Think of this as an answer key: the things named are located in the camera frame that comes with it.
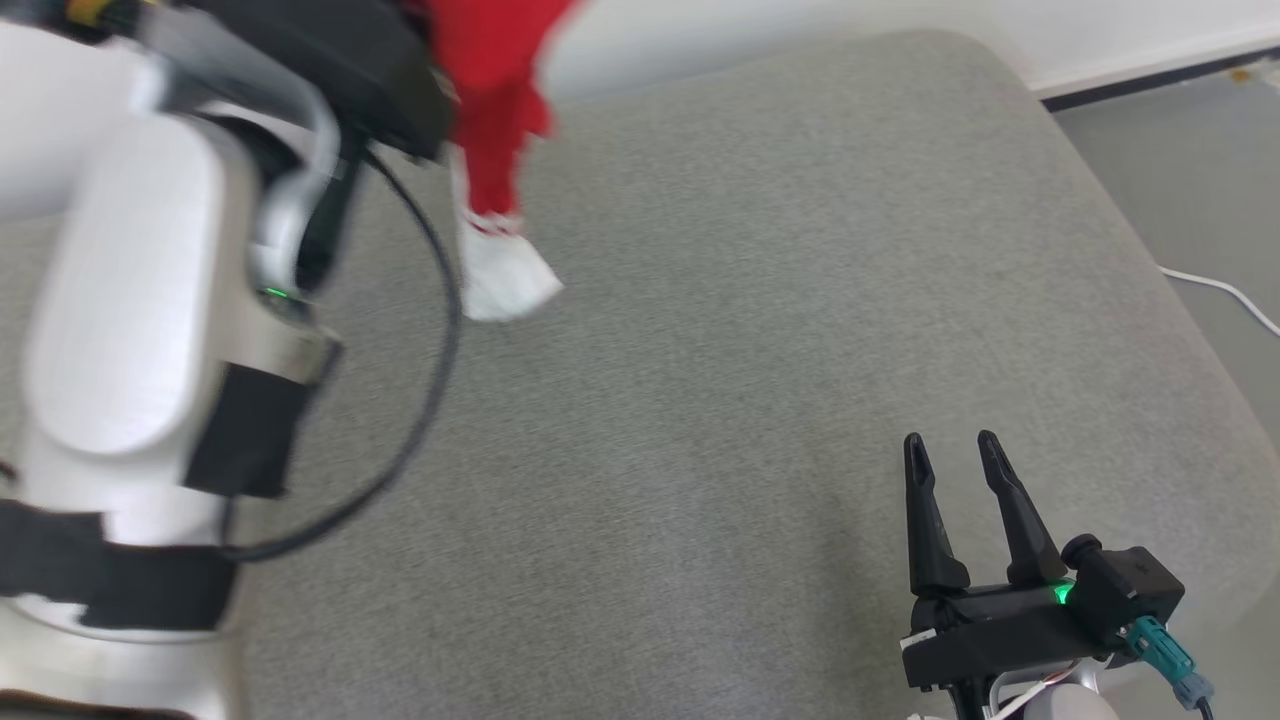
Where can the teal right camera connector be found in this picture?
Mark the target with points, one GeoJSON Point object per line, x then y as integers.
{"type": "Point", "coordinates": [1165, 655]}

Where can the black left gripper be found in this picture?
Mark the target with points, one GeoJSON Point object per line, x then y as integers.
{"type": "Point", "coordinates": [350, 60]}

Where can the red shirt with white sleeves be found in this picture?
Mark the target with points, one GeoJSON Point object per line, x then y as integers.
{"type": "Point", "coordinates": [490, 80]}

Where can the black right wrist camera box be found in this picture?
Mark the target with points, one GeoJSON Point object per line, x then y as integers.
{"type": "Point", "coordinates": [1130, 590]}

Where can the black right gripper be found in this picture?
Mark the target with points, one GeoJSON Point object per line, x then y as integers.
{"type": "Point", "coordinates": [1000, 630]}

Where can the dark wall baseboard strip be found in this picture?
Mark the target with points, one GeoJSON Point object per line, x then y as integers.
{"type": "Point", "coordinates": [1150, 82]}

